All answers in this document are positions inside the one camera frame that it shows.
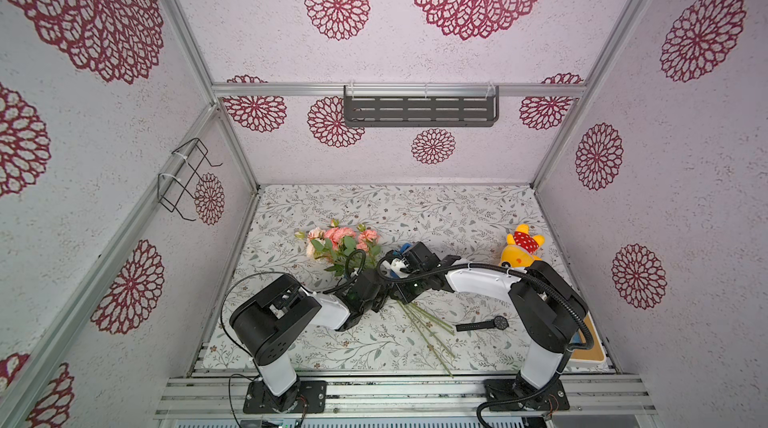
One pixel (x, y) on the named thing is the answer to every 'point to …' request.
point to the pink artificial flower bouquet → (344, 251)
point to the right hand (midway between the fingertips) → (389, 292)
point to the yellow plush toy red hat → (522, 248)
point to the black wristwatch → (499, 322)
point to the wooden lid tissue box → (593, 357)
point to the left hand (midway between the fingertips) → (397, 281)
